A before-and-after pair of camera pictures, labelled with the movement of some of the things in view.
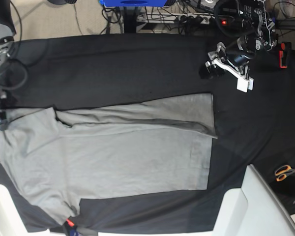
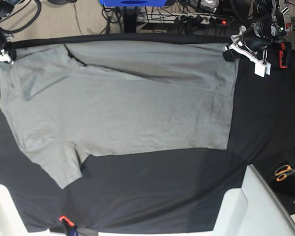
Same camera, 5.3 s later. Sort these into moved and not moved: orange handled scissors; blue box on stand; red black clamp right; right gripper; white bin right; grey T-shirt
Moved: right gripper; grey T-shirt
Not moved: red black clamp right; white bin right; orange handled scissors; blue box on stand
